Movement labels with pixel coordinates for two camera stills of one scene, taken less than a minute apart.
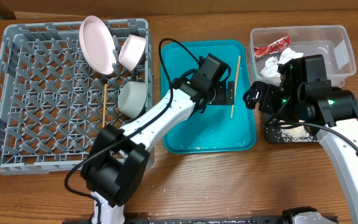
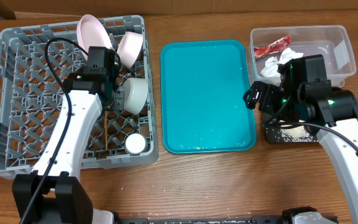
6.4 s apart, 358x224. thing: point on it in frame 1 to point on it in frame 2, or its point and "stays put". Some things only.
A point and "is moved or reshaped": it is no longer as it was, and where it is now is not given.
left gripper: x=222 y=96 to x=119 y=102
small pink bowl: x=132 y=51 is moved or reshaped
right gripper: x=262 y=98 stays put
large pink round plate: x=98 y=45 stays put
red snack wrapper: x=277 y=46 stays put
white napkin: x=271 y=63 stays put
